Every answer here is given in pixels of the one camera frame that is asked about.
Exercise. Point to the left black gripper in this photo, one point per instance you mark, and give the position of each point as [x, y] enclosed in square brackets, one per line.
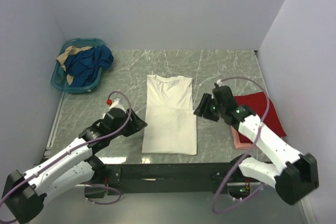
[135, 125]

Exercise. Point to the cream white t-shirt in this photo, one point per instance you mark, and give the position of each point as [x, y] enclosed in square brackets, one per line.
[169, 114]

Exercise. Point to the folded pink t-shirt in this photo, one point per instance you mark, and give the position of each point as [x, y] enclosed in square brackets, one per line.
[237, 143]

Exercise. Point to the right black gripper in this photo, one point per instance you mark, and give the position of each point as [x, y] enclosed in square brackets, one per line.
[207, 99]

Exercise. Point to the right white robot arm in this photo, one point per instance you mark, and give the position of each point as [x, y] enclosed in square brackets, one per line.
[292, 174]

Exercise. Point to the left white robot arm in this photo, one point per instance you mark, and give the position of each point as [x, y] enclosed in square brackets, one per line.
[26, 194]

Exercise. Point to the teal plastic laundry basket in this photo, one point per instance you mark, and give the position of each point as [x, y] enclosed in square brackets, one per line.
[59, 78]

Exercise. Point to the folded red t-shirt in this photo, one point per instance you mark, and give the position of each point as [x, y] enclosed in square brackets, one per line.
[258, 102]

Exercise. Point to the tan t-shirt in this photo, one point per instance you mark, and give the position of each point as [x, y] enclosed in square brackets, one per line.
[76, 62]

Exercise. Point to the black base beam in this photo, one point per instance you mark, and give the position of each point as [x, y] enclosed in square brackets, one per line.
[162, 178]

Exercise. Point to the blue t-shirt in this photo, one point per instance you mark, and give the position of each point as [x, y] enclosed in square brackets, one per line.
[101, 58]

